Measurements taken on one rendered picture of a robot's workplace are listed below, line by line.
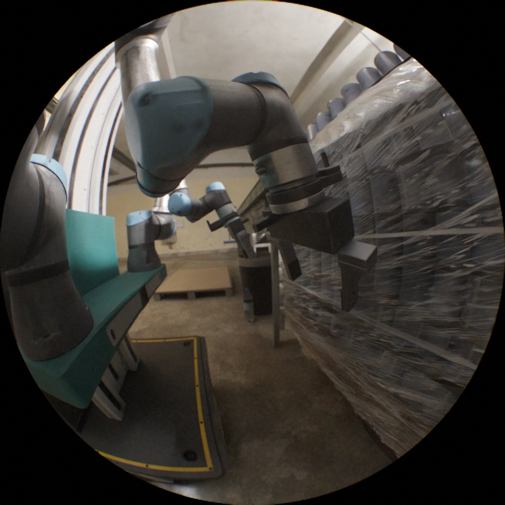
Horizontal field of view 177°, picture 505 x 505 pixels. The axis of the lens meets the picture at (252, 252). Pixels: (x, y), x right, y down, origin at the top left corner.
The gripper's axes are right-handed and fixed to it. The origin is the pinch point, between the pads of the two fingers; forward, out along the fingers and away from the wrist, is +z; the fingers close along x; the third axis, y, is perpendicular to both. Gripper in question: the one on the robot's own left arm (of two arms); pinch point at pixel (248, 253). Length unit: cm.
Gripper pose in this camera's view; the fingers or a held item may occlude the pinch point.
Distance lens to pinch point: 64.1
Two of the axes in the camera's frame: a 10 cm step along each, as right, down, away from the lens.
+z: 4.7, 8.8, 0.7
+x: -1.7, 0.1, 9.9
